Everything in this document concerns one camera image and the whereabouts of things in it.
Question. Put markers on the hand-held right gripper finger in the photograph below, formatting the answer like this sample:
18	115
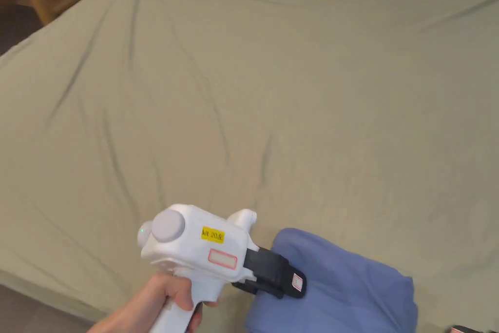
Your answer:
462	329

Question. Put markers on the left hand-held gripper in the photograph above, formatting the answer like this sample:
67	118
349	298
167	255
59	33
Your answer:
202	249

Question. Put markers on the blue garment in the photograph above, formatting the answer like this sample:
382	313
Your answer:
343	290

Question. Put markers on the person's left forearm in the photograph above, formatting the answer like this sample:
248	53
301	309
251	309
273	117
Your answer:
111	319

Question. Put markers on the person's left hand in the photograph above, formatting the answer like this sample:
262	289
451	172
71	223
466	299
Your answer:
171	290

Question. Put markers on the bed with pale green sheet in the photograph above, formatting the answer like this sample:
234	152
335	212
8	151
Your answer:
273	95

